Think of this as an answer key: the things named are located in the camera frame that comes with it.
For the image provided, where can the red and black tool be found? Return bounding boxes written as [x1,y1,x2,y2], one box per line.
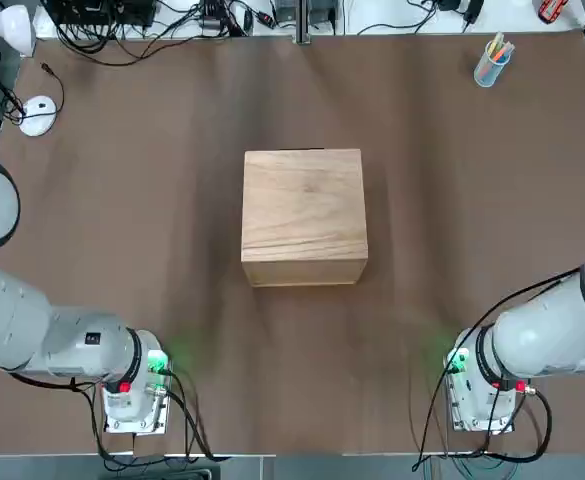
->
[538,0,564,25]

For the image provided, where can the light wooden cabinet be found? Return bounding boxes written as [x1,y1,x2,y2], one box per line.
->
[240,147,371,289]

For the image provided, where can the white desk lamp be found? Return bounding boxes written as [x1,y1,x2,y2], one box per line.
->
[0,4,59,138]

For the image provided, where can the black lamp cable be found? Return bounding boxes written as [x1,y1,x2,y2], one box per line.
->
[39,62,67,115]

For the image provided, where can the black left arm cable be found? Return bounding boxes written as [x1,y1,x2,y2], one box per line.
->
[6,367,231,464]

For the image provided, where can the light blue pen cup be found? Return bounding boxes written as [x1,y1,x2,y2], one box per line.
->
[473,32,517,89]

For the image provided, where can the black usb hub with cables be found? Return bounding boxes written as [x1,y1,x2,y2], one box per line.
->
[197,0,253,37]

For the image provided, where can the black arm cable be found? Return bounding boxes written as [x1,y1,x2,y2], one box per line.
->
[411,262,585,474]
[6,367,231,464]

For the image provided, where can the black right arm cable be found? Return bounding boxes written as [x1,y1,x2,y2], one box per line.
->
[411,262,585,474]

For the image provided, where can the black equipment box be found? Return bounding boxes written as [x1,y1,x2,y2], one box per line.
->
[55,0,157,29]

